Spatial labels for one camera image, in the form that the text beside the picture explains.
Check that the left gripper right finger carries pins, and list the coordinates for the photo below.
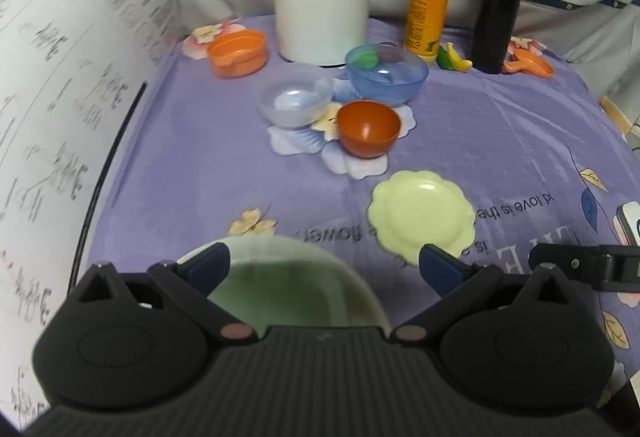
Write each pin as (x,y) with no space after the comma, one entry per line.
(462,289)

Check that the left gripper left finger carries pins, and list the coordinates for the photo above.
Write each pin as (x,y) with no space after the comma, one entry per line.
(187,286)

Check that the white round plate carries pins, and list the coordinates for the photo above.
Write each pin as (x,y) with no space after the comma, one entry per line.
(263,248)

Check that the pale yellow scalloped plate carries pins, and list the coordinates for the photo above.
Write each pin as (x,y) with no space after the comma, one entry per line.
(415,208)

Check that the red orange small bowl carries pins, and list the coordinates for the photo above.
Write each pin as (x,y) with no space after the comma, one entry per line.
(367,129)

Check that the clear plastic bowl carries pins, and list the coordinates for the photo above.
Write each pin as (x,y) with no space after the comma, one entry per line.
(293,95)

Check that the blue transparent bowl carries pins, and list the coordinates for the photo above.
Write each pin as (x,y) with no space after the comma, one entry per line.
(396,80)

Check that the green square plate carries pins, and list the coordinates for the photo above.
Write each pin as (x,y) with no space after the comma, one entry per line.
(298,293)

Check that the white panda box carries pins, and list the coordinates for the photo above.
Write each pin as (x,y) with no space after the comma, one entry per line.
(628,215)

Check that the purple floral tablecloth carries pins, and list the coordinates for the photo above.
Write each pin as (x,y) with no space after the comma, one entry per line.
(538,159)

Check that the toy banana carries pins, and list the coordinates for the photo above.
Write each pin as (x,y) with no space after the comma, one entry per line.
(458,64)

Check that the green toy cucumber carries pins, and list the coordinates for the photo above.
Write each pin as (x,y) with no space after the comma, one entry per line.
(443,59)

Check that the orange toy pan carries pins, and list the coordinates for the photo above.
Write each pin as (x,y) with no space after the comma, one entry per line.
(527,62)

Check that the orange cup with spout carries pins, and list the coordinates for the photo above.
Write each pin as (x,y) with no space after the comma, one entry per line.
(238,54)

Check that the green toy vegetable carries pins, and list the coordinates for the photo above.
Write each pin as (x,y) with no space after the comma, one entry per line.
(366,60)

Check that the white instruction sheet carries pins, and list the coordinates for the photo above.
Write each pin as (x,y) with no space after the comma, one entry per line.
(76,78)

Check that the black thermos flask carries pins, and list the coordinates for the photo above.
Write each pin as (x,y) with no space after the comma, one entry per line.
(492,33)

